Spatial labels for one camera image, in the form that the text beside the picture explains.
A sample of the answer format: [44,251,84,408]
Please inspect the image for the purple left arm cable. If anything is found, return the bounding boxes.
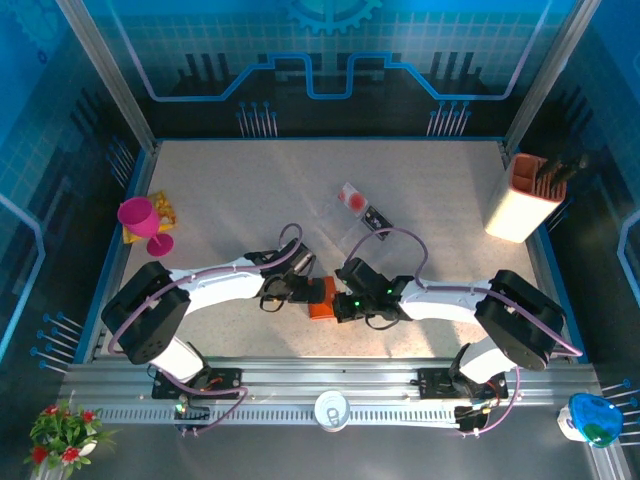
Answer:
[107,222,305,437]

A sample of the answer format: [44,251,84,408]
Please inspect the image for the orange card holder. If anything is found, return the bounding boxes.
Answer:
[307,275,342,322]

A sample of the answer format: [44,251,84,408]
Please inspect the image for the white container with blue lid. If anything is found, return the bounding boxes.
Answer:
[556,392,626,448]

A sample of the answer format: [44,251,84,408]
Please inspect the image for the white card with red circle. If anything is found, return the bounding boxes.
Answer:
[337,181,370,217]

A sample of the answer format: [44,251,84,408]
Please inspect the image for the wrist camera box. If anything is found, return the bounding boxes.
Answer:
[333,258,387,297]
[280,238,317,277]

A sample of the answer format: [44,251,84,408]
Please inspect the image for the white orange utensil holder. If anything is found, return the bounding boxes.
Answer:
[483,153,569,245]

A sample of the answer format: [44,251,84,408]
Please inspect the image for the black cable connector block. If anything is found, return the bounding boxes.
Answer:
[453,404,495,437]
[172,399,212,432]

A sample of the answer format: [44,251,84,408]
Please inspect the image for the black utensil handle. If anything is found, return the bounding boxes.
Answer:
[552,151,592,191]
[534,155,566,195]

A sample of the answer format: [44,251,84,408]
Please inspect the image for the black credit card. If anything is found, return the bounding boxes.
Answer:
[361,204,392,242]

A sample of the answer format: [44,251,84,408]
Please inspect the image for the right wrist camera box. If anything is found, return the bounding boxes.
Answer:
[333,258,387,297]

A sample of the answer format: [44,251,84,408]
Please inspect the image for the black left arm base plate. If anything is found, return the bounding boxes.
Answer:
[150,367,244,401]

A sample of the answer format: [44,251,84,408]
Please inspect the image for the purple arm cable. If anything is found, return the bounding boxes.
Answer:
[107,222,305,437]
[344,227,585,439]

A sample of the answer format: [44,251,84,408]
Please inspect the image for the pink plastic goblet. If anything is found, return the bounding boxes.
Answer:
[116,195,176,259]

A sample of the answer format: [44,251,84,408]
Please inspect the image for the yellow snack packet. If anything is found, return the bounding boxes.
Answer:
[121,189,180,246]

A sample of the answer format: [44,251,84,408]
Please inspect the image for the aluminium mounting rail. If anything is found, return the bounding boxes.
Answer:
[59,355,603,427]

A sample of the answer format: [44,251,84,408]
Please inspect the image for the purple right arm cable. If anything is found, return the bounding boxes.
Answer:
[344,227,585,439]

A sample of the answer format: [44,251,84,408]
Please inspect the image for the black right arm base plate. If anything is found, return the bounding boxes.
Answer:
[416,367,507,401]

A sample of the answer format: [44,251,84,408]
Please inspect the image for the potted plant with red flowers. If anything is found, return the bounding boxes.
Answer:
[23,401,120,480]

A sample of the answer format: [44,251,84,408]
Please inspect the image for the white tin can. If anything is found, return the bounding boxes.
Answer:
[313,389,352,433]

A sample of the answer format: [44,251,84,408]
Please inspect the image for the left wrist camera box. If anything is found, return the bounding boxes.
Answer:
[280,238,317,277]

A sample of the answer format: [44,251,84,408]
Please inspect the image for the aluminium frame post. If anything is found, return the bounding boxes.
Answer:
[502,0,604,157]
[53,0,162,157]

